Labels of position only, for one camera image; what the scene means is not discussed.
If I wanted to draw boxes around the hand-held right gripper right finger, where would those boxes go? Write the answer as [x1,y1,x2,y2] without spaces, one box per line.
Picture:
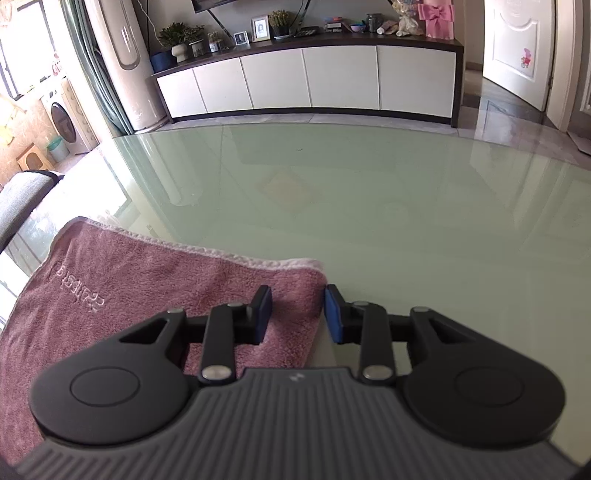
[324,285,476,385]

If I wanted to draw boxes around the pink gift box with bow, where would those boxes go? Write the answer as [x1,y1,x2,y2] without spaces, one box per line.
[418,0,455,40]

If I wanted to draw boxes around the green plant in white pot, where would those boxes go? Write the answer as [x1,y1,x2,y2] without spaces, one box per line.
[157,22,190,63]

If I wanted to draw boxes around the grey upholstered chair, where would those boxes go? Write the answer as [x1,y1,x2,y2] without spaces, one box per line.
[0,171,65,252]

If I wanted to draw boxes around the wooden stool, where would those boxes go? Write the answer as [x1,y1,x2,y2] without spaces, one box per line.
[16,144,51,175]

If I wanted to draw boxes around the white door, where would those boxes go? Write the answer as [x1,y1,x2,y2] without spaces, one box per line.
[480,0,555,112]

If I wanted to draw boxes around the white television cabinet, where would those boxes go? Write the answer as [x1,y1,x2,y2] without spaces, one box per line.
[147,36,465,127]

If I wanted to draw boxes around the green curtain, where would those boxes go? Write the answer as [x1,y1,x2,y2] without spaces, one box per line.
[62,0,134,139]

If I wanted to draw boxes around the black television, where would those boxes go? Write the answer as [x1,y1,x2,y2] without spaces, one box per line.
[191,0,238,14]

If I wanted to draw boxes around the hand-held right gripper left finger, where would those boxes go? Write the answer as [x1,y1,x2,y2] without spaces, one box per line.
[119,285,273,385]

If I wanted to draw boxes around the pink towel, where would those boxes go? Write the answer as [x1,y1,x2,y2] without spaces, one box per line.
[0,216,329,467]

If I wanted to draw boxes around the large white photo frame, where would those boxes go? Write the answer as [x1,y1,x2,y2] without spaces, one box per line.
[250,15,271,43]

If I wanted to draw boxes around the window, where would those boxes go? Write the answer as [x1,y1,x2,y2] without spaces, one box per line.
[0,0,70,102]

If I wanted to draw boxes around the white washing machine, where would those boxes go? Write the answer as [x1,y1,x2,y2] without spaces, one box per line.
[41,76,100,155]

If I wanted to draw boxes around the wrapped doll bouquet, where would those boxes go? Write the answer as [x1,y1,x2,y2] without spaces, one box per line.
[392,0,423,38]

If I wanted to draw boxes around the green plant in patterned pot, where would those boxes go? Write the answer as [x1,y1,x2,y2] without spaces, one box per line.
[187,25,208,58]

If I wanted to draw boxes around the yellow-green plant in black pot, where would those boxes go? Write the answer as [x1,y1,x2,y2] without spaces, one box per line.
[269,10,293,40]

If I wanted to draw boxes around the teal bucket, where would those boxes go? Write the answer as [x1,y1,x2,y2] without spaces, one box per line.
[46,136,71,162]

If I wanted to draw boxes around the white tower air conditioner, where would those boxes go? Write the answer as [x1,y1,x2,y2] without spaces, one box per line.
[83,0,174,134]

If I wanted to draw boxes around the blue pot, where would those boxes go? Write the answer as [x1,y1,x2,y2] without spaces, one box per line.
[150,50,177,73]

